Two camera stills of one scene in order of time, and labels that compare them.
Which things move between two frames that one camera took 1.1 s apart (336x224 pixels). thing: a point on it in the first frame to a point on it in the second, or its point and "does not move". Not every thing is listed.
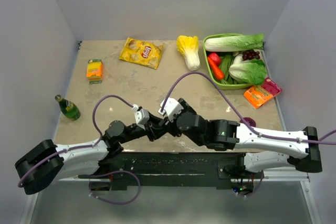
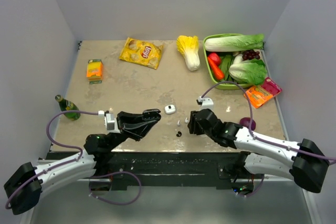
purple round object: (249, 120) does not move
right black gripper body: (171, 127) to (196, 128)
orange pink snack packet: (258, 95) does not move
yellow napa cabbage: (188, 46) does not move
